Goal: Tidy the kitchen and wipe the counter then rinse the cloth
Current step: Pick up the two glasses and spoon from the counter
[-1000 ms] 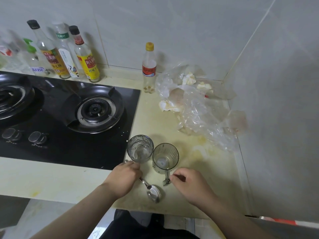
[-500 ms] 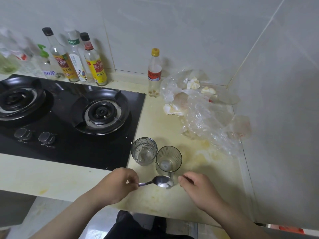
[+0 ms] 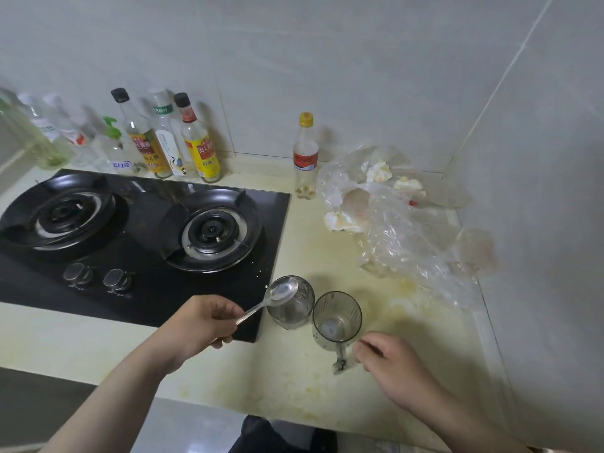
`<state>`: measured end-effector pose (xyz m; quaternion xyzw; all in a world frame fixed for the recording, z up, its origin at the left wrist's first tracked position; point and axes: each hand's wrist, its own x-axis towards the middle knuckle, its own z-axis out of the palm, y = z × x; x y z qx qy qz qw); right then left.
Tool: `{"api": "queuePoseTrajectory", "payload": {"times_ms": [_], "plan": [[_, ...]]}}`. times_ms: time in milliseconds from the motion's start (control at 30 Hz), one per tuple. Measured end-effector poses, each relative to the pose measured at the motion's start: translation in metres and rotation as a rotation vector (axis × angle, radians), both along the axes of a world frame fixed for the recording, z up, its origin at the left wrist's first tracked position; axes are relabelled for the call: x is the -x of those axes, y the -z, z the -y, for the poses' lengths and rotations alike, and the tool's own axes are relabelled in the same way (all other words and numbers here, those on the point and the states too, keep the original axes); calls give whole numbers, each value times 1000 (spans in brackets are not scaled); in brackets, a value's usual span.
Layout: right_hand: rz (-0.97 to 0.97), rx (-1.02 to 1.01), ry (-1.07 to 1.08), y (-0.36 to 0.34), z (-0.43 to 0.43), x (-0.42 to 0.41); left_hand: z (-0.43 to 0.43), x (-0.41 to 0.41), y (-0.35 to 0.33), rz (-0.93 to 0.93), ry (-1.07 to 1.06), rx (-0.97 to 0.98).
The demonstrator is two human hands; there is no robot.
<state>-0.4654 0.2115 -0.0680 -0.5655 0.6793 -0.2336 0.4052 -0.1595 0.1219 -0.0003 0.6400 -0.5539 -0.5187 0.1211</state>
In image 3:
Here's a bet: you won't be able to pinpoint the person's left hand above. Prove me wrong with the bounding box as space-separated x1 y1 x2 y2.
158 294 245 371

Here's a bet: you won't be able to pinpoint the person's right hand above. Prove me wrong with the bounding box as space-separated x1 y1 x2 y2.
351 330 449 413

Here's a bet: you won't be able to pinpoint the dark tinted drinking glass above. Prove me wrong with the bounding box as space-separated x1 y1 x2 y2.
311 291 363 376

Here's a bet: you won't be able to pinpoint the metal spoon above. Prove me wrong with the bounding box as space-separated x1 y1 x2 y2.
235 277 299 326

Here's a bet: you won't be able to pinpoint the clear textured drinking glass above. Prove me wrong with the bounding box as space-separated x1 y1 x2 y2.
266 276 316 331

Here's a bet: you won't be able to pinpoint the person's left forearm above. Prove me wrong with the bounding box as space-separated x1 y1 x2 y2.
40 330 189 453

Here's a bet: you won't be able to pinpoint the person's dark trousers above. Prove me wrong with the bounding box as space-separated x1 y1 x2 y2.
228 415 338 453

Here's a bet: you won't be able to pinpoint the black glass gas stove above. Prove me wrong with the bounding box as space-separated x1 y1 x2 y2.
0 168 291 344

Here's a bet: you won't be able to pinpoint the black round stove burner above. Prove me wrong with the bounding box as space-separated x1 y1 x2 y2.
0 173 116 250
158 188 263 274

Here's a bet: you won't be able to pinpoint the clear plastic bag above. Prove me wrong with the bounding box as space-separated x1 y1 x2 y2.
316 145 499 310

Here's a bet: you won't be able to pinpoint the yellow label vinegar bottle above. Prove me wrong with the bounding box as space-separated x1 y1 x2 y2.
173 92 223 184

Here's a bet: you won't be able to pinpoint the white cap green band bottle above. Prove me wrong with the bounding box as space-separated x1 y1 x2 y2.
147 87 197 179

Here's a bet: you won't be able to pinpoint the black cap yellow label bottle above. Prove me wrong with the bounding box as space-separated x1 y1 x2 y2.
111 87 174 180

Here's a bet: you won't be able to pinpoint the green pump clear bottle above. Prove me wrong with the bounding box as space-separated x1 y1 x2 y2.
94 116 138 175

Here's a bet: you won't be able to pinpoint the yellow cap red label bottle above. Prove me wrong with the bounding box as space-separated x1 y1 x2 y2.
292 111 320 200

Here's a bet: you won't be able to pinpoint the clear bottle red label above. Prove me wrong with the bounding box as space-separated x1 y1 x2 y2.
42 94 100 168

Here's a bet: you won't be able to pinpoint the clear bottle white label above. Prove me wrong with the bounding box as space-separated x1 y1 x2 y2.
18 91 62 147

